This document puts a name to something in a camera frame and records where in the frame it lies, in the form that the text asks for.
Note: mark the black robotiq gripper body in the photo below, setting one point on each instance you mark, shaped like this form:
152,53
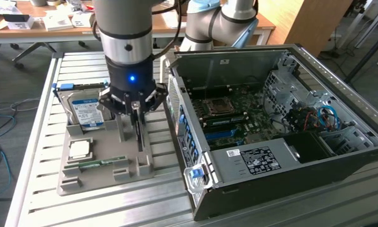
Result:
131,78

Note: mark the graphics card with metal bracket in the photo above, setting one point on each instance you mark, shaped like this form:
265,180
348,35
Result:
140,137

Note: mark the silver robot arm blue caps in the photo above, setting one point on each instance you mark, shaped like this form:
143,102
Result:
125,23

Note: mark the hard disk blue label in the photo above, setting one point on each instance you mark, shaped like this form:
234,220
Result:
81,113

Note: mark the grey parts rack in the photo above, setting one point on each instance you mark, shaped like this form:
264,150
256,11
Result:
107,146

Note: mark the metal CPU socket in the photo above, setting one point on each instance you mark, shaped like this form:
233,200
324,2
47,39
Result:
218,105

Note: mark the silver CPU chip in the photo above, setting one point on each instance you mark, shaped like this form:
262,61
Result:
80,151

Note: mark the installed green RAM stick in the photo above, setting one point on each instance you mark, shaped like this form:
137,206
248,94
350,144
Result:
224,120

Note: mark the blue slot cover retainer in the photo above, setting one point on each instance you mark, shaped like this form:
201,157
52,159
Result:
192,151

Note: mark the blue expansion slot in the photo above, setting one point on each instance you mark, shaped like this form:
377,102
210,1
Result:
220,135

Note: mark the loose green RAM stick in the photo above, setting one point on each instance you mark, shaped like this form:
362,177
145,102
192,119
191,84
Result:
95,162

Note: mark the white sticker inside case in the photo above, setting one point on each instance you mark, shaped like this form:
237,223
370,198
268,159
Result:
225,62

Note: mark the white paper stack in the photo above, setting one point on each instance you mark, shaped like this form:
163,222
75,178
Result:
167,22

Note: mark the small white labelled box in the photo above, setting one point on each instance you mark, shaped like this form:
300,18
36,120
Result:
81,21

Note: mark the large white cardboard box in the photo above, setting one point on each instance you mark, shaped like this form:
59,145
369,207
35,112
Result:
57,22

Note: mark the grey desk leg with castor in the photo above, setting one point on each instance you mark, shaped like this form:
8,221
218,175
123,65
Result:
31,50

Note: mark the blue case latch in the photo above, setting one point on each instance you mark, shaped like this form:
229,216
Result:
196,173

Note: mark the green motherboard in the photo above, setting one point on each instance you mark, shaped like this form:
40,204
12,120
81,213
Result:
261,127

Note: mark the wooden office desk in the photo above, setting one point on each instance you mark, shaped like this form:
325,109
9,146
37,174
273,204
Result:
37,32

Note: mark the grey power supply unit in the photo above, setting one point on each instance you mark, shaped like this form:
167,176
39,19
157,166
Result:
229,168

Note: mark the perforated metal drive cage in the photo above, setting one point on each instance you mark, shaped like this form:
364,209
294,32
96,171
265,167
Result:
277,85

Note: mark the open black white box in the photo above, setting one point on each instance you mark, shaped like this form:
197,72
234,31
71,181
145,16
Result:
19,24

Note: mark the grey cup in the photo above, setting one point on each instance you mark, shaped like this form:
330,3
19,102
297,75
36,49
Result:
39,2

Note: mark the crumpled white printed paper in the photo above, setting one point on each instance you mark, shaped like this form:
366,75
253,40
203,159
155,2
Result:
3,8

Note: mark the black open PC case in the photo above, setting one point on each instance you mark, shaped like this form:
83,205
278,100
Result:
270,196

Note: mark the wooden cabinet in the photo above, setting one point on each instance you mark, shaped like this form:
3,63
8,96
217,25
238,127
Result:
328,23

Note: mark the grey metal disk bay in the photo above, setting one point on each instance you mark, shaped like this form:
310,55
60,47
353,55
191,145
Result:
349,139

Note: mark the black metal pole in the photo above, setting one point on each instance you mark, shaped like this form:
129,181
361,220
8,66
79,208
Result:
369,52

